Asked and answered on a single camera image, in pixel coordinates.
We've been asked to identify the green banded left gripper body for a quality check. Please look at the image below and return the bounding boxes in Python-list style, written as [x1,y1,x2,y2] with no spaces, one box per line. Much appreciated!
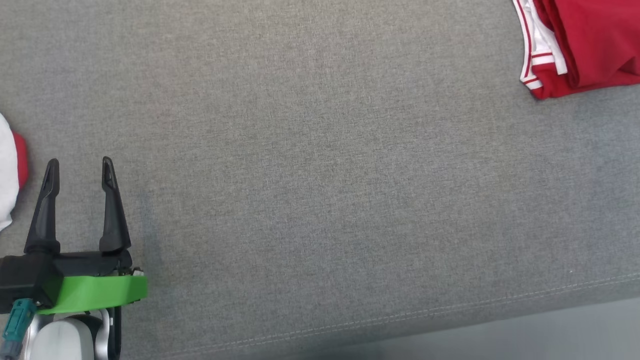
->
[37,250,149,316]

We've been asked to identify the left arm cable teal plug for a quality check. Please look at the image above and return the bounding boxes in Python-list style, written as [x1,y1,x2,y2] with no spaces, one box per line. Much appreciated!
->
[0,298,37,360]

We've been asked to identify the red Bulls 23 jersey shirt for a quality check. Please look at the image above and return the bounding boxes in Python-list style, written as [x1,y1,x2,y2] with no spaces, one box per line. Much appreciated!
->
[512,0,640,100]

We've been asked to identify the red shorts with white stripe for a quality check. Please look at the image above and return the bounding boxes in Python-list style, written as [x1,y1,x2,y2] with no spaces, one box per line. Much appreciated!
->
[0,114,29,232]

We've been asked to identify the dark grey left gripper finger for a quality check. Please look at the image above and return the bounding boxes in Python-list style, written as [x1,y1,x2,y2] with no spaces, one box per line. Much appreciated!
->
[99,156,132,252]
[24,158,62,255]

